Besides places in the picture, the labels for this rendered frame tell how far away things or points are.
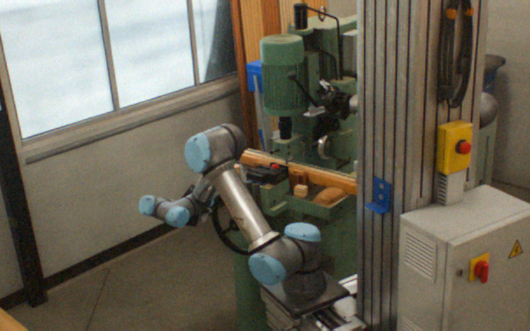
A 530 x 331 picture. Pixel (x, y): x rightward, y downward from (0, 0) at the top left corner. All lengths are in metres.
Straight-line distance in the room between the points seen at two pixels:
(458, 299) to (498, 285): 0.15
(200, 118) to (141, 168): 0.52
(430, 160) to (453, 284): 0.34
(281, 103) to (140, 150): 1.55
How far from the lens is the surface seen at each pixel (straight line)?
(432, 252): 1.83
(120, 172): 4.06
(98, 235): 4.11
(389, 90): 1.87
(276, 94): 2.74
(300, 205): 2.74
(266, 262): 2.07
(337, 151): 2.93
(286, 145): 2.84
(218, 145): 2.13
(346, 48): 2.91
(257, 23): 4.35
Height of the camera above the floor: 2.11
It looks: 23 degrees down
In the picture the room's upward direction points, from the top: 3 degrees counter-clockwise
